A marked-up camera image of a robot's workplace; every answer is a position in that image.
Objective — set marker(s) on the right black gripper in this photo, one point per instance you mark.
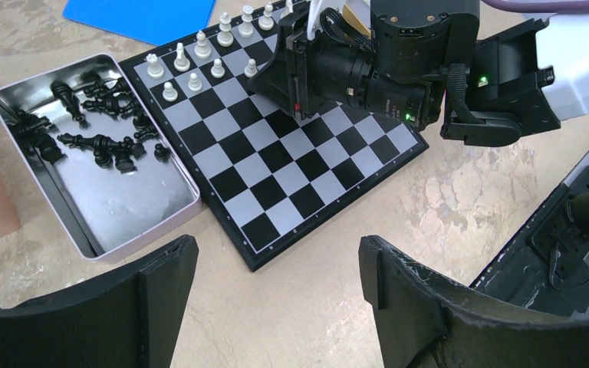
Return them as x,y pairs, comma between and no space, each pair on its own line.
287,80

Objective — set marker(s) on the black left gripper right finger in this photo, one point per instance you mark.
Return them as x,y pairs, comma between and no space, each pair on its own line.
425,319

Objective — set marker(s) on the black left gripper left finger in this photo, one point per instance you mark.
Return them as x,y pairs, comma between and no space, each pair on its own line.
127,317

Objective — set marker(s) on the white pawn second row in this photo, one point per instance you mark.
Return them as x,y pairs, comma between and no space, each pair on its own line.
217,70
251,68

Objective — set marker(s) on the white queen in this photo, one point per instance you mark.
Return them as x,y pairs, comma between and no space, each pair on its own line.
246,29

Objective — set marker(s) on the white bishop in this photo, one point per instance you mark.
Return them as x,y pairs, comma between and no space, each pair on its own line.
202,49
266,21

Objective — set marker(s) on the white king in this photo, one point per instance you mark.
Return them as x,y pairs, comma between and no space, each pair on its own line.
224,37

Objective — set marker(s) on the white knight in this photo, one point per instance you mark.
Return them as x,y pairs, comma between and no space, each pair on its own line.
287,7

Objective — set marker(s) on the white piece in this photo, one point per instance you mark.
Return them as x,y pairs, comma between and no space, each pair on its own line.
181,61

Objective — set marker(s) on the white pawn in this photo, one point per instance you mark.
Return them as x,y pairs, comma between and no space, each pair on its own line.
170,93

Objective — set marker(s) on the white rook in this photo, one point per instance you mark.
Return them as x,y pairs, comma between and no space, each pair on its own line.
154,69

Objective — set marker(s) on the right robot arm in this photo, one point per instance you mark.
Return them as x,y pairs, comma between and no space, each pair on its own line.
422,62

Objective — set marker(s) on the black pawn chess piece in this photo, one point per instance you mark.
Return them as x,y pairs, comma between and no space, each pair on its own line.
102,159

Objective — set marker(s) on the black king chess piece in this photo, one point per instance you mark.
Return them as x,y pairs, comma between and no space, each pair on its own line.
97,142

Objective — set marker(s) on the silver tin with black pieces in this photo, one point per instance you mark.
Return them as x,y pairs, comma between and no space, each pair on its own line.
107,213

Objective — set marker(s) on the black and white chessboard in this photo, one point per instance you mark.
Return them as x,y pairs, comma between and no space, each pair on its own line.
268,179

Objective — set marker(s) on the black pawn near tin edge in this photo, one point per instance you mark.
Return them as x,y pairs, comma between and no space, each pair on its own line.
161,153

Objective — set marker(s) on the black mounting rail base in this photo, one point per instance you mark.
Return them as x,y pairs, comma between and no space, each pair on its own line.
545,265

